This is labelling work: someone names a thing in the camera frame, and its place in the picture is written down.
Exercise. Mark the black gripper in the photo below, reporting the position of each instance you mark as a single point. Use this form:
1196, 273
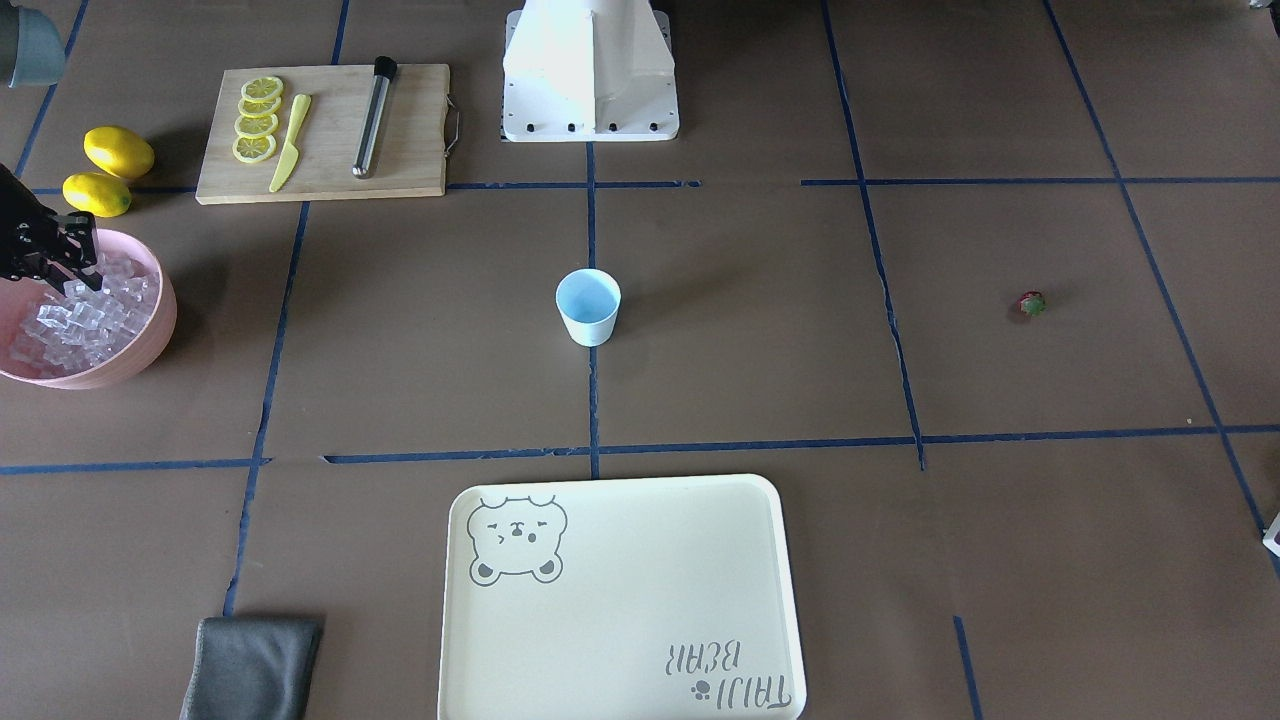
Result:
18, 222

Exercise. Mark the red strawberry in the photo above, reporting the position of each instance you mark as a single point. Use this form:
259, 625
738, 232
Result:
1032, 303

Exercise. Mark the clear ice cube pile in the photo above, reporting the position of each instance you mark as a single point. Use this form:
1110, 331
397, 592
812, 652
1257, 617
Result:
69, 333

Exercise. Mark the light blue plastic cup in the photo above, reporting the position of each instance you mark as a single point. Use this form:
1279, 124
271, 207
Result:
588, 301

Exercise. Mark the white cup rack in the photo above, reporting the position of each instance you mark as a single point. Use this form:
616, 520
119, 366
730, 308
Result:
1270, 538

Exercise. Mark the whole yellow lemon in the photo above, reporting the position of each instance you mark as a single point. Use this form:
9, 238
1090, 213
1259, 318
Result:
119, 151
97, 193

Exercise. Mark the pink bowl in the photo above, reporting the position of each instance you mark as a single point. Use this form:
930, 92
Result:
134, 353

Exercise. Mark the lemon slice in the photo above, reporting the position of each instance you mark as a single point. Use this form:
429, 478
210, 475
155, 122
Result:
253, 150
251, 108
262, 89
256, 127

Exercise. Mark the yellow plastic knife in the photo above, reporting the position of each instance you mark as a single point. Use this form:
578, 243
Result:
289, 154

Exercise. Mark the wooden cutting board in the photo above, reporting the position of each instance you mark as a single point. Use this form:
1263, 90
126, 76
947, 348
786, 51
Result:
409, 158

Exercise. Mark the steel muddler black tip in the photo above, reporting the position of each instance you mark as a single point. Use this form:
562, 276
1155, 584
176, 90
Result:
384, 71

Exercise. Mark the grey folded cloth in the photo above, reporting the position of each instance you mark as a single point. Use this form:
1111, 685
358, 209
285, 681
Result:
252, 668

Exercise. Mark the cream bear serving tray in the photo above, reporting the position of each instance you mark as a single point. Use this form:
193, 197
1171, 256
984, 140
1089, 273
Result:
646, 598

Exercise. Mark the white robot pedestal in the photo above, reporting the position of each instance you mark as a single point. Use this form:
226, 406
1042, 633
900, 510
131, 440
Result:
589, 71

